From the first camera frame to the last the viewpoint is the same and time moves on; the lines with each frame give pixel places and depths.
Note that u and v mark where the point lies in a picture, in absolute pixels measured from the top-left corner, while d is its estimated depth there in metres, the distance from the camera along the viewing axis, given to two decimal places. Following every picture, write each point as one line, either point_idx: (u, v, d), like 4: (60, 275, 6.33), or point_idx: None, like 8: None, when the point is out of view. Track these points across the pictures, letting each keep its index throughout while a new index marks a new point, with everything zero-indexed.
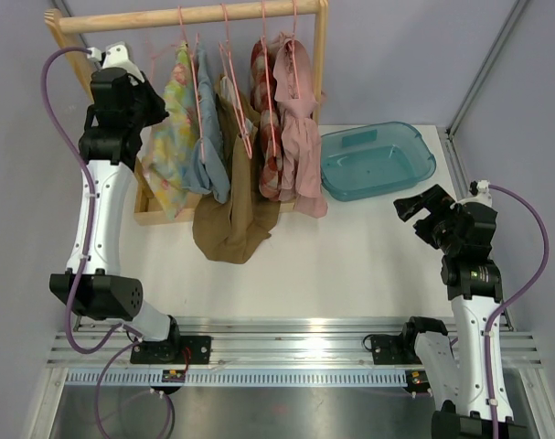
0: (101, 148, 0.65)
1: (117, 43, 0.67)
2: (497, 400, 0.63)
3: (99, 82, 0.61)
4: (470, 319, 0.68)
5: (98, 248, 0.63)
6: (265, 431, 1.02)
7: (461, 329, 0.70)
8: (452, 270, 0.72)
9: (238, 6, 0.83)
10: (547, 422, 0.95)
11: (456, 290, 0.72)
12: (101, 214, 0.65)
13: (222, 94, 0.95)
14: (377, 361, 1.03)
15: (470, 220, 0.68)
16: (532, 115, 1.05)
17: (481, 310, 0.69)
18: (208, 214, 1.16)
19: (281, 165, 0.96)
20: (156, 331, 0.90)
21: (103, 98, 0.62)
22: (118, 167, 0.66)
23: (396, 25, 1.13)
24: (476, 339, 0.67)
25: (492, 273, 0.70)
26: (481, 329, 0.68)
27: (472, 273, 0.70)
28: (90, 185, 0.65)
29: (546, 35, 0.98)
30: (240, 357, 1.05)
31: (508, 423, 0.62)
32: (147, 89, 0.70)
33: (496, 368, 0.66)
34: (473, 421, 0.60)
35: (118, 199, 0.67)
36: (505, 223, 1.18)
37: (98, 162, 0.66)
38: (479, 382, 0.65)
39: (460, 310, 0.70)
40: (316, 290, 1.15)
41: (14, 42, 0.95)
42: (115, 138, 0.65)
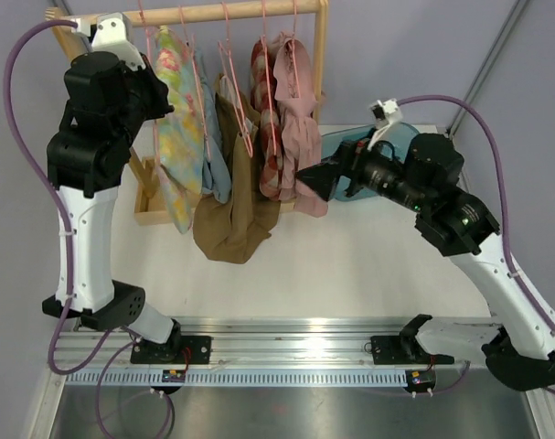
0: (69, 162, 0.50)
1: (112, 15, 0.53)
2: None
3: (76, 74, 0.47)
4: (492, 270, 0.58)
5: (83, 285, 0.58)
6: (264, 431, 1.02)
7: (488, 282, 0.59)
8: (442, 229, 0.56)
9: (238, 5, 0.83)
10: (548, 423, 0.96)
11: (457, 248, 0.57)
12: (81, 256, 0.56)
13: (222, 93, 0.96)
14: (377, 361, 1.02)
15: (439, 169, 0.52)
16: (533, 115, 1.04)
17: (492, 253, 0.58)
18: (206, 214, 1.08)
19: (282, 165, 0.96)
20: (156, 335, 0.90)
21: (82, 95, 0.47)
22: (91, 199, 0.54)
23: (396, 24, 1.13)
24: (508, 285, 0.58)
25: (476, 207, 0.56)
26: (506, 272, 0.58)
27: (460, 219, 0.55)
28: (64, 219, 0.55)
29: (547, 34, 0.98)
30: (240, 356, 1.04)
31: None
32: (149, 76, 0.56)
33: (537, 300, 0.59)
34: None
35: (100, 231, 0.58)
36: (505, 223, 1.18)
37: (71, 189, 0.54)
38: (537, 324, 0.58)
39: (474, 266, 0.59)
40: (316, 291, 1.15)
41: (14, 40, 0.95)
42: (87, 150, 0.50)
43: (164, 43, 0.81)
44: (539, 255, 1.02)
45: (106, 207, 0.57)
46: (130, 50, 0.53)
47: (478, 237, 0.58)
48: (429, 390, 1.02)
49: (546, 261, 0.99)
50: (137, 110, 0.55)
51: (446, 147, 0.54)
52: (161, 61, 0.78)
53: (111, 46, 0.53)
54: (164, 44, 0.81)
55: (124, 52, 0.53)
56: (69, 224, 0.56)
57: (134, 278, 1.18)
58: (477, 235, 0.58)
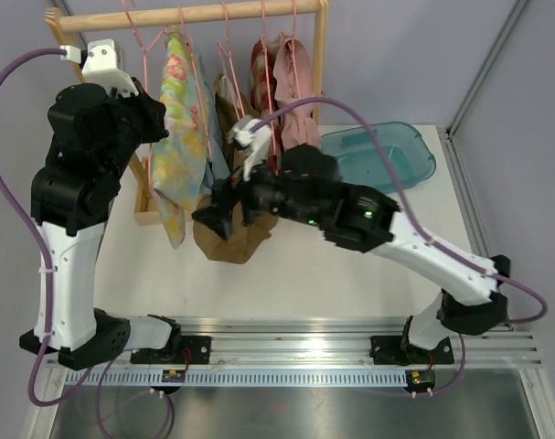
0: (54, 198, 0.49)
1: (102, 44, 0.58)
2: (484, 266, 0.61)
3: (61, 109, 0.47)
4: (411, 248, 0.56)
5: (61, 324, 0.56)
6: (264, 431, 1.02)
7: (412, 259, 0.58)
8: (351, 232, 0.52)
9: (238, 5, 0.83)
10: (547, 422, 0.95)
11: (373, 242, 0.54)
12: (61, 295, 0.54)
13: (221, 93, 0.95)
14: (377, 361, 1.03)
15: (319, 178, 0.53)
16: (533, 114, 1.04)
17: (405, 231, 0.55)
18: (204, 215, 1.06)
19: None
20: (150, 344, 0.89)
21: (67, 132, 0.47)
22: (75, 238, 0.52)
23: (396, 24, 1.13)
24: (430, 253, 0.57)
25: (373, 195, 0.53)
26: (423, 242, 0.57)
27: (363, 214, 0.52)
28: (46, 255, 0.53)
29: (547, 33, 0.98)
30: (240, 357, 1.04)
31: (496, 261, 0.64)
32: (140, 101, 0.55)
33: (458, 253, 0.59)
34: (500, 306, 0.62)
35: (82, 268, 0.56)
36: (504, 223, 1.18)
37: (52, 226, 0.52)
38: (469, 273, 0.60)
39: (395, 250, 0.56)
40: (316, 290, 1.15)
41: (14, 40, 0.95)
42: (72, 186, 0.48)
43: (173, 50, 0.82)
44: (538, 254, 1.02)
45: (90, 242, 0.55)
46: (122, 77, 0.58)
47: (387, 225, 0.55)
48: (429, 390, 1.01)
49: (546, 260, 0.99)
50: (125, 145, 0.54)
51: (314, 162, 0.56)
52: (168, 69, 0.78)
53: (101, 71, 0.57)
54: (174, 50, 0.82)
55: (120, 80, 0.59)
56: (51, 261, 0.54)
57: (134, 278, 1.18)
58: (384, 221, 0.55)
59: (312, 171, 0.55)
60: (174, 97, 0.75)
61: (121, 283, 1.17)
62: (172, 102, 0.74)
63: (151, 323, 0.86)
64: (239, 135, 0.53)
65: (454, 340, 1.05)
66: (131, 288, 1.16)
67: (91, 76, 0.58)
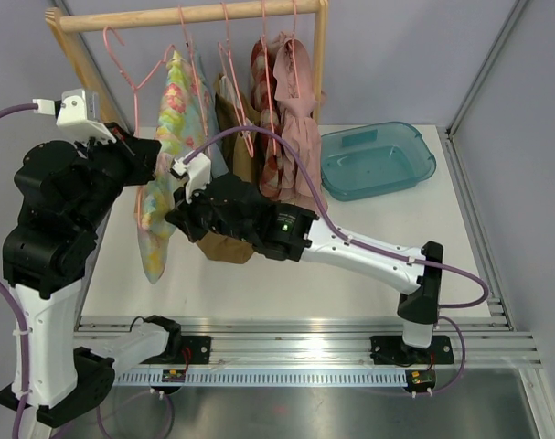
0: (26, 258, 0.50)
1: (72, 92, 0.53)
2: (410, 255, 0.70)
3: (26, 174, 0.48)
4: (330, 248, 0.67)
5: (39, 382, 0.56)
6: (264, 431, 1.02)
7: (337, 258, 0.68)
8: (275, 245, 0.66)
9: (238, 5, 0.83)
10: (547, 422, 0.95)
11: (293, 251, 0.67)
12: (37, 356, 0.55)
13: (222, 93, 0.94)
14: (377, 361, 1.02)
15: (238, 204, 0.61)
16: (532, 114, 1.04)
17: (322, 235, 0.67)
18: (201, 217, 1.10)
19: (281, 165, 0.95)
20: (149, 355, 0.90)
21: (35, 196, 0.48)
22: (48, 300, 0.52)
23: (396, 25, 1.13)
24: (351, 252, 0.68)
25: (290, 212, 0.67)
26: (342, 241, 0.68)
27: (282, 228, 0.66)
28: (20, 319, 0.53)
29: (547, 33, 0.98)
30: (240, 357, 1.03)
31: (425, 250, 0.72)
32: (122, 150, 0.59)
33: (380, 247, 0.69)
34: (430, 286, 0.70)
35: (58, 326, 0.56)
36: (504, 223, 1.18)
37: (24, 289, 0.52)
38: (392, 263, 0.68)
39: (320, 253, 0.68)
40: (315, 290, 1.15)
41: (14, 41, 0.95)
42: (46, 248, 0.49)
43: (173, 78, 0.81)
44: (538, 255, 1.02)
45: (66, 302, 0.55)
46: (99, 128, 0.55)
47: (304, 233, 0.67)
48: (429, 390, 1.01)
49: (546, 260, 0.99)
50: (100, 199, 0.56)
51: (234, 185, 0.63)
52: (167, 101, 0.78)
53: (74, 123, 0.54)
54: (175, 78, 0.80)
55: (95, 130, 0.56)
56: (26, 324, 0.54)
57: (133, 278, 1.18)
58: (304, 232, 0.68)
59: (231, 195, 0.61)
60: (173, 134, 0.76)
61: (120, 283, 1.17)
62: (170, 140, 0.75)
63: (147, 339, 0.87)
64: (175, 166, 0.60)
65: (456, 340, 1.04)
66: (131, 288, 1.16)
67: (64, 127, 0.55)
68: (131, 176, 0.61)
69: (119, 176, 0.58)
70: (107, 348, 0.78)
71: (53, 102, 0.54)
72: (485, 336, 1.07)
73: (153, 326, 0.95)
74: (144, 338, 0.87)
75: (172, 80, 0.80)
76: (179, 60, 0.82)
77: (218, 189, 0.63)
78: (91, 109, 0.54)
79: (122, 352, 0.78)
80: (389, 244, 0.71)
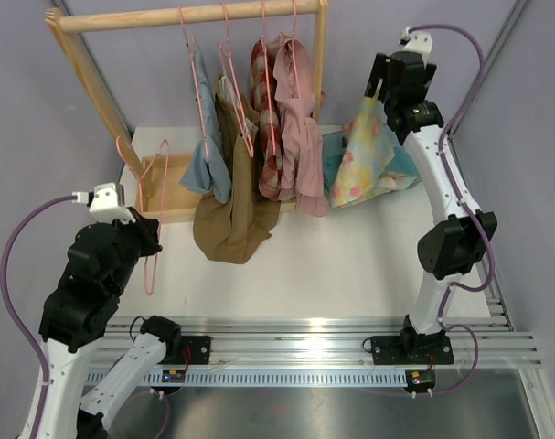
0: (64, 319, 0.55)
1: (105, 185, 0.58)
2: (465, 198, 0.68)
3: (77, 249, 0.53)
4: (423, 147, 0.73)
5: (45, 436, 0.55)
6: (264, 431, 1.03)
7: (421, 157, 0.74)
8: (398, 116, 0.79)
9: (238, 5, 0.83)
10: (548, 424, 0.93)
11: (404, 129, 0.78)
12: (50, 406, 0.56)
13: (222, 94, 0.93)
14: (377, 361, 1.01)
15: (402, 67, 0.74)
16: (531, 115, 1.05)
17: (430, 134, 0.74)
18: (208, 213, 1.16)
19: (282, 165, 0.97)
20: (150, 363, 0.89)
21: (79, 270, 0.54)
22: (76, 353, 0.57)
23: (395, 25, 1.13)
24: (432, 160, 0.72)
25: (430, 109, 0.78)
26: (435, 152, 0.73)
27: (413, 112, 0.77)
28: (44, 369, 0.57)
29: (548, 33, 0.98)
30: (240, 357, 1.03)
31: (480, 213, 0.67)
32: (139, 227, 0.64)
33: (457, 176, 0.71)
34: (452, 221, 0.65)
35: (78, 380, 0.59)
36: (502, 223, 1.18)
37: (54, 343, 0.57)
38: (446, 190, 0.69)
39: (415, 144, 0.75)
40: (319, 290, 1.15)
41: (14, 40, 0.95)
42: (80, 309, 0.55)
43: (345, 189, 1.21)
44: (538, 254, 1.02)
45: (87, 358, 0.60)
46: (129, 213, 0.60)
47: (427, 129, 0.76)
48: (429, 390, 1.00)
49: (546, 260, 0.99)
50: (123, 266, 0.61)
51: (415, 55, 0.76)
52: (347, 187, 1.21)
53: (106, 210, 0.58)
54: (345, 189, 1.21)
55: (119, 214, 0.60)
56: (48, 374, 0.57)
57: (134, 280, 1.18)
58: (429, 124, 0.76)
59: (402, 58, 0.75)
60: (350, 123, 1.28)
61: None
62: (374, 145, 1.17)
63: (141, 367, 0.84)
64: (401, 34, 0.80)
65: (466, 340, 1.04)
66: (131, 289, 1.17)
67: (99, 211, 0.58)
68: (147, 248, 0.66)
69: (136, 246, 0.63)
70: (96, 394, 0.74)
71: (89, 193, 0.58)
72: (484, 336, 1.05)
73: (148, 338, 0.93)
74: (138, 366, 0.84)
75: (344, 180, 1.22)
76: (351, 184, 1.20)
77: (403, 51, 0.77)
78: (121, 197, 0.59)
79: (114, 396, 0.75)
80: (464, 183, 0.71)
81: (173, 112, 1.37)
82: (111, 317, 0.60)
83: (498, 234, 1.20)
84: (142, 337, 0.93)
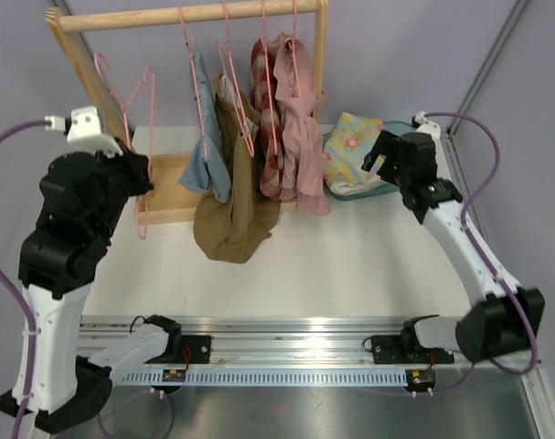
0: (44, 263, 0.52)
1: (84, 109, 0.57)
2: (501, 274, 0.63)
3: (51, 180, 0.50)
4: (445, 223, 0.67)
5: (41, 386, 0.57)
6: (265, 430, 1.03)
7: (445, 236, 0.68)
8: (412, 196, 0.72)
9: (238, 5, 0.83)
10: (548, 424, 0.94)
11: (422, 210, 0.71)
12: (42, 358, 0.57)
13: (222, 93, 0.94)
14: (377, 361, 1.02)
15: (413, 148, 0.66)
16: (532, 115, 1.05)
17: (449, 209, 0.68)
18: (208, 213, 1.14)
19: (282, 164, 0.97)
20: (154, 349, 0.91)
21: (56, 204, 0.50)
22: (60, 300, 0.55)
23: (395, 24, 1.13)
24: (458, 235, 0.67)
25: (445, 184, 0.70)
26: (458, 226, 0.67)
27: (429, 188, 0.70)
28: (30, 318, 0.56)
29: (548, 33, 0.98)
30: (240, 356, 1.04)
31: (521, 290, 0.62)
32: (126, 161, 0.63)
33: (486, 251, 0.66)
34: (493, 303, 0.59)
35: (67, 327, 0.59)
36: (503, 223, 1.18)
37: (39, 289, 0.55)
38: (479, 267, 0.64)
39: (434, 221, 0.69)
40: (320, 289, 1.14)
41: (14, 39, 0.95)
42: (60, 251, 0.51)
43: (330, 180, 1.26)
44: (538, 253, 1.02)
45: (76, 304, 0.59)
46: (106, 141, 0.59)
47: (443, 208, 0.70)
48: (430, 390, 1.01)
49: (547, 260, 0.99)
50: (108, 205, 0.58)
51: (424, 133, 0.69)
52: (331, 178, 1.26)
53: (87, 137, 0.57)
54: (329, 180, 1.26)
55: (102, 141, 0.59)
56: (35, 323, 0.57)
57: (134, 279, 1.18)
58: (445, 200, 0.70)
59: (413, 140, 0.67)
60: (334, 130, 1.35)
61: (121, 283, 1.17)
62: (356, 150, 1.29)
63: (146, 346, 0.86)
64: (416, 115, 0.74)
65: None
66: (131, 288, 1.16)
67: (75, 141, 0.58)
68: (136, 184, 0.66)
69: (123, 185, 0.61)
70: (105, 355, 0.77)
71: (64, 119, 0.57)
72: None
73: (152, 326, 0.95)
74: (144, 343, 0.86)
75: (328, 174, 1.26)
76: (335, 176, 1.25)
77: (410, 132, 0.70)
78: (102, 124, 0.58)
79: (122, 358, 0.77)
80: (494, 255, 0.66)
81: (173, 112, 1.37)
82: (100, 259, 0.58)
83: (499, 233, 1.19)
84: (144, 326, 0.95)
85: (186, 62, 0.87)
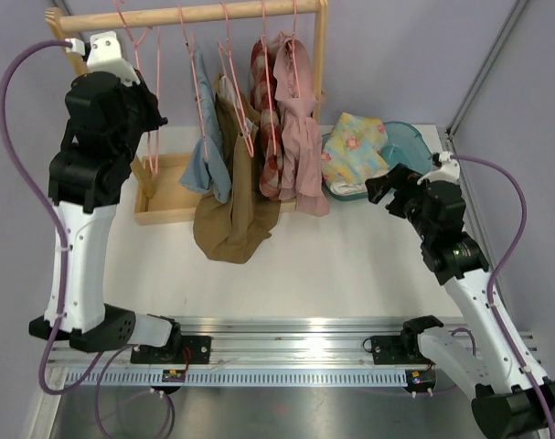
0: (73, 179, 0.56)
1: (104, 35, 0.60)
2: (529, 366, 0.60)
3: (76, 95, 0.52)
4: (471, 296, 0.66)
5: (74, 305, 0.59)
6: (264, 431, 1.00)
7: (471, 310, 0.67)
8: (435, 256, 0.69)
9: (238, 5, 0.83)
10: None
11: (445, 273, 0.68)
12: (75, 273, 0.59)
13: (222, 94, 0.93)
14: (377, 361, 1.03)
15: (442, 205, 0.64)
16: (533, 114, 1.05)
17: (474, 280, 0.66)
18: (208, 213, 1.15)
19: (282, 164, 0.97)
20: (164, 329, 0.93)
21: (82, 119, 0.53)
22: (90, 215, 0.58)
23: (395, 25, 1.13)
24: (484, 314, 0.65)
25: (472, 247, 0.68)
26: (485, 302, 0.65)
27: (453, 251, 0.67)
28: (62, 235, 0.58)
29: (548, 33, 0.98)
30: (240, 356, 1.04)
31: (549, 384, 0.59)
32: (144, 91, 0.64)
33: (513, 333, 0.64)
34: (518, 396, 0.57)
35: (96, 247, 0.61)
36: (502, 224, 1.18)
37: (69, 206, 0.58)
38: (505, 354, 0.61)
39: (459, 291, 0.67)
40: (320, 290, 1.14)
41: (14, 38, 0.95)
42: (90, 168, 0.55)
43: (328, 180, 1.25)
44: (539, 254, 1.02)
45: (103, 223, 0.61)
46: (125, 67, 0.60)
47: (467, 271, 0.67)
48: (430, 390, 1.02)
49: (548, 260, 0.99)
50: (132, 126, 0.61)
51: (455, 189, 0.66)
52: (328, 179, 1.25)
53: (105, 61, 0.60)
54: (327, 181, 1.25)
55: (121, 69, 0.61)
56: (67, 240, 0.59)
57: (134, 279, 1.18)
58: (469, 266, 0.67)
59: (442, 194, 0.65)
60: (334, 130, 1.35)
61: (121, 283, 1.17)
62: (355, 152, 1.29)
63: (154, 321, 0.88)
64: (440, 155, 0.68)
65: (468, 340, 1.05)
66: (131, 289, 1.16)
67: (96, 67, 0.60)
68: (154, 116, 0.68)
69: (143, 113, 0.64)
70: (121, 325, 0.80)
71: (85, 45, 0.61)
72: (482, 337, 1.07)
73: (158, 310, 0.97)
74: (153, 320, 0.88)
75: (327, 174, 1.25)
76: (333, 177, 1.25)
77: (441, 184, 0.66)
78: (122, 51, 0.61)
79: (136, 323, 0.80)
80: (520, 341, 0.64)
81: (173, 112, 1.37)
82: (122, 180, 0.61)
83: (498, 234, 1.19)
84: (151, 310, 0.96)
85: (186, 62, 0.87)
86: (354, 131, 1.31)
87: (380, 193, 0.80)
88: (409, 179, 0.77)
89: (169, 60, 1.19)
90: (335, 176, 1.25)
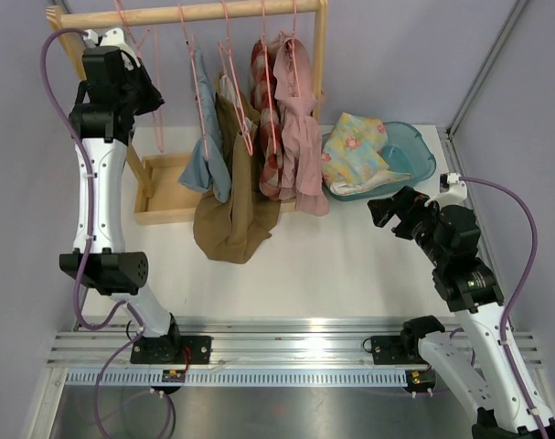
0: (92, 121, 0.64)
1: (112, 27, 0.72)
2: (537, 408, 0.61)
3: (90, 54, 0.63)
4: (484, 331, 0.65)
5: (101, 227, 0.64)
6: (264, 431, 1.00)
7: (481, 346, 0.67)
8: (448, 284, 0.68)
9: (238, 4, 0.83)
10: None
11: (458, 304, 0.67)
12: (101, 195, 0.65)
13: (222, 93, 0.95)
14: (377, 361, 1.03)
15: (455, 232, 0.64)
16: (532, 114, 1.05)
17: (487, 313, 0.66)
18: (208, 213, 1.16)
19: (282, 163, 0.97)
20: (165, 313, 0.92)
21: (96, 71, 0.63)
22: (111, 144, 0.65)
23: (395, 24, 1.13)
24: (496, 351, 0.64)
25: (486, 275, 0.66)
26: (496, 339, 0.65)
27: (468, 283, 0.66)
28: (87, 165, 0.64)
29: (548, 33, 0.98)
30: (240, 357, 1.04)
31: (554, 424, 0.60)
32: (141, 73, 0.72)
33: (523, 371, 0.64)
34: None
35: (115, 180, 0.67)
36: (502, 224, 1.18)
37: (91, 140, 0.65)
38: (514, 394, 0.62)
39: (472, 324, 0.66)
40: (320, 290, 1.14)
41: (14, 37, 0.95)
42: (106, 112, 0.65)
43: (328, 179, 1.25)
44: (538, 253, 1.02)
45: (121, 161, 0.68)
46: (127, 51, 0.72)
47: (480, 303, 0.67)
48: (430, 390, 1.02)
49: (547, 260, 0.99)
50: (137, 77, 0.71)
51: (468, 216, 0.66)
52: (329, 177, 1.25)
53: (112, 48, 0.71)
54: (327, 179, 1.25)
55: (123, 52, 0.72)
56: (90, 168, 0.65)
57: None
58: (482, 299, 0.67)
59: (456, 222, 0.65)
60: (334, 130, 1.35)
61: None
62: (355, 151, 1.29)
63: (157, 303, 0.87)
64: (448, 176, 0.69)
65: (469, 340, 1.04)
66: None
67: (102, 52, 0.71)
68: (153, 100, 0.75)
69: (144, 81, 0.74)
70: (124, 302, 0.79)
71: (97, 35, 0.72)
72: None
73: None
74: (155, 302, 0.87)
75: (327, 173, 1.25)
76: (333, 176, 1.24)
77: (452, 208, 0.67)
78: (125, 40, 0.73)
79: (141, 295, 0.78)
80: (529, 380, 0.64)
81: (172, 111, 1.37)
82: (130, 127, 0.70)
83: (498, 234, 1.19)
84: None
85: (186, 60, 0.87)
86: (354, 131, 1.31)
87: (386, 216, 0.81)
88: (416, 201, 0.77)
89: (168, 60, 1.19)
90: (335, 175, 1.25)
